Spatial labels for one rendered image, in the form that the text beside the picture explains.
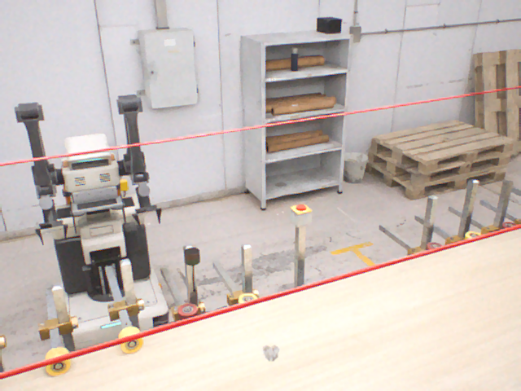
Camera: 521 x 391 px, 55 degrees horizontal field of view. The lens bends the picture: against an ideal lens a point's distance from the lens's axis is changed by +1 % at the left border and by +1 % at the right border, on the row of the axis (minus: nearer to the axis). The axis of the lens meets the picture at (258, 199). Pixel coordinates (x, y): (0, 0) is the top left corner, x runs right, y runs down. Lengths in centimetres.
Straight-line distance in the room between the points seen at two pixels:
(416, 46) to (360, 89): 77
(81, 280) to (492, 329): 233
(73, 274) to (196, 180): 196
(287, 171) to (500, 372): 366
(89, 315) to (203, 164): 216
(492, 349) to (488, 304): 28
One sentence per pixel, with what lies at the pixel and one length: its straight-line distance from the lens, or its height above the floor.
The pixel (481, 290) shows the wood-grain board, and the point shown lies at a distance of 239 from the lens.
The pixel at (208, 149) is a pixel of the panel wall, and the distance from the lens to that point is 483.
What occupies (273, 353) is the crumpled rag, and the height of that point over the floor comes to 91.
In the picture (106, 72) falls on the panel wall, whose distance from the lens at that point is 443.
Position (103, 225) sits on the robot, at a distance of 288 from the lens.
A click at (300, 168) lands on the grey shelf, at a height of 16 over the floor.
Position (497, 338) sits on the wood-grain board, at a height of 90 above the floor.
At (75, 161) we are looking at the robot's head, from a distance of 266.
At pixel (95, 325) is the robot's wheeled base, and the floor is 27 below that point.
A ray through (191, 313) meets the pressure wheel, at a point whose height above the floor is 91.
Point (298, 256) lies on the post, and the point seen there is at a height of 99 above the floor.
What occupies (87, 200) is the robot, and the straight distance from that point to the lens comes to 278.
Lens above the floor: 221
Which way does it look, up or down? 26 degrees down
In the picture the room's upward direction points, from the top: 1 degrees counter-clockwise
